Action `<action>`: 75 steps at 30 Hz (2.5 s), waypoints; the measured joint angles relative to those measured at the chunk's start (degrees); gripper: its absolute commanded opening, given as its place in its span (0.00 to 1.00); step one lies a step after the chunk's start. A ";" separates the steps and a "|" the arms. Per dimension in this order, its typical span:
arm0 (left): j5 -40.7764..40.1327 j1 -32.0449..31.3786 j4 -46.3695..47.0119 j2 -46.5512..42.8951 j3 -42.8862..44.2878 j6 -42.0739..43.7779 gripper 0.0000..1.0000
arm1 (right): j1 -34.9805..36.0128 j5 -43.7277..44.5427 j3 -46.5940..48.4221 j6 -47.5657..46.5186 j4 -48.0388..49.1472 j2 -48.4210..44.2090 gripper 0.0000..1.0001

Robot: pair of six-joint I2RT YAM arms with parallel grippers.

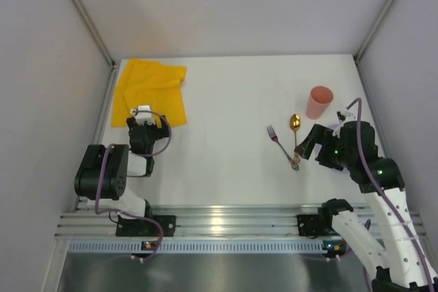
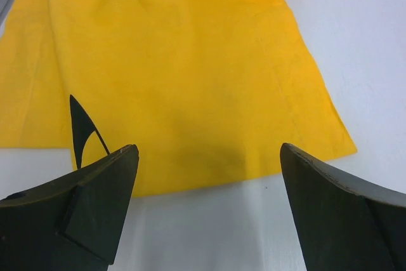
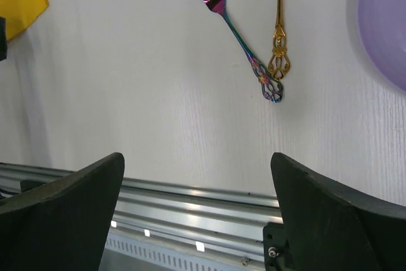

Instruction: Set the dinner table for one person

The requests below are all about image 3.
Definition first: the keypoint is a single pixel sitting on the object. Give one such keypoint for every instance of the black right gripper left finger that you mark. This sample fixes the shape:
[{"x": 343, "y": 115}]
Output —
[{"x": 62, "y": 225}]

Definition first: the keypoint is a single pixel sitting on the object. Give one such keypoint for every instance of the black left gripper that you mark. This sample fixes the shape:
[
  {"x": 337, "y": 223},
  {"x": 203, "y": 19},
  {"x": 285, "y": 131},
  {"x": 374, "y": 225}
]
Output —
[{"x": 3, "y": 40}]

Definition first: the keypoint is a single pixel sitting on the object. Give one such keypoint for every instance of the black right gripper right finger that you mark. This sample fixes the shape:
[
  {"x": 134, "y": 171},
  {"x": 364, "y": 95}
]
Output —
[{"x": 331, "y": 226}]

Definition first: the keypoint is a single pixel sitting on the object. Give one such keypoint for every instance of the gold ornate spoon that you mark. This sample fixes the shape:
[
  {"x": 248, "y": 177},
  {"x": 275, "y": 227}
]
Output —
[{"x": 279, "y": 64}]

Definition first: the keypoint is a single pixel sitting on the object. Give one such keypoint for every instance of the iridescent rainbow fork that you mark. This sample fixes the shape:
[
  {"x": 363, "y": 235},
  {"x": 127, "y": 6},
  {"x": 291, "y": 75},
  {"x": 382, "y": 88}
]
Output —
[{"x": 271, "y": 89}]

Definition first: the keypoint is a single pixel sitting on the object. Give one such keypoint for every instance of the lavender plastic plate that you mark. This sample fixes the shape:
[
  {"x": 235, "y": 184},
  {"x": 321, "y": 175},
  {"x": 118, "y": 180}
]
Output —
[{"x": 381, "y": 28}]

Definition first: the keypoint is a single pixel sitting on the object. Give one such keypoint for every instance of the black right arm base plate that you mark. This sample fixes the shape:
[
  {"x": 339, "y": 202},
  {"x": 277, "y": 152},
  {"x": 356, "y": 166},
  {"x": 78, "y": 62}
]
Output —
[{"x": 277, "y": 252}]

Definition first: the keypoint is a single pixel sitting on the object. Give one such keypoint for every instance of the slotted grey cable duct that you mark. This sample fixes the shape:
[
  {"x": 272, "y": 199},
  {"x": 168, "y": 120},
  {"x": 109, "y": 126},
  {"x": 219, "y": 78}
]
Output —
[{"x": 174, "y": 259}]

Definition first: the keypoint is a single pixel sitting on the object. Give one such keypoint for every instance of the aluminium table frame rail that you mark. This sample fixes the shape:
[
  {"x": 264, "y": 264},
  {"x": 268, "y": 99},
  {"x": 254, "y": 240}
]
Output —
[{"x": 224, "y": 221}]

